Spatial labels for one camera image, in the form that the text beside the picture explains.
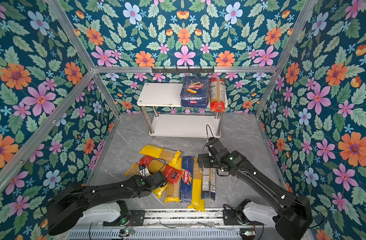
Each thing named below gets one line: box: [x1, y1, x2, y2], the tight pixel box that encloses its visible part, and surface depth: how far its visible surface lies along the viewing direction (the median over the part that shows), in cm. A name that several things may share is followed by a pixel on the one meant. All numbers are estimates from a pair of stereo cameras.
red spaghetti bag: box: [138, 155, 182, 185], surface depth 88 cm
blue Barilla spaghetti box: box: [180, 155, 194, 203], surface depth 84 cm
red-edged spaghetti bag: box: [210, 78, 226, 113], surface depth 78 cm
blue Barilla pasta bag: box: [180, 76, 210, 108], surface depth 76 cm
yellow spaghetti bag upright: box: [164, 158, 182, 204], surface depth 82 cm
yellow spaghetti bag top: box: [139, 144, 182, 164], surface depth 96 cm
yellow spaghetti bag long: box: [187, 158, 206, 212], surface depth 81 cm
